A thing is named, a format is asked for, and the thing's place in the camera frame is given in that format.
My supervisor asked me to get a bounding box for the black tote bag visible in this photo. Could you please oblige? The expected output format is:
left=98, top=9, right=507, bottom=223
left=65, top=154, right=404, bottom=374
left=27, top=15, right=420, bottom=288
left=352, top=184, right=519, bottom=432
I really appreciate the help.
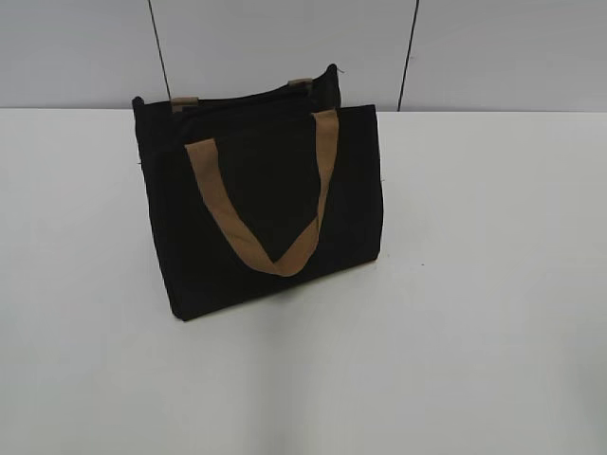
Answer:
left=132, top=64, right=383, bottom=321

